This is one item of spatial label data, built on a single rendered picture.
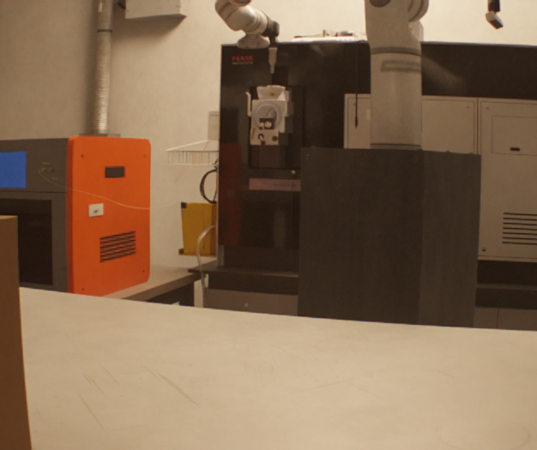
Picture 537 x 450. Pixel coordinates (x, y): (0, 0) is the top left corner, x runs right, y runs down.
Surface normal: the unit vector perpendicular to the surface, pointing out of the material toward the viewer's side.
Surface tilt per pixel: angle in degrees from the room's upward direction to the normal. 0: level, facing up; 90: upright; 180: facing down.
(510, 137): 90
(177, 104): 90
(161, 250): 90
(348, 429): 0
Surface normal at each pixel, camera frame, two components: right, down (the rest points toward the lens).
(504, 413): 0.02, -0.99
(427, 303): 0.78, 0.07
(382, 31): -0.67, 0.06
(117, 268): 0.95, 0.05
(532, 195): -0.31, 0.08
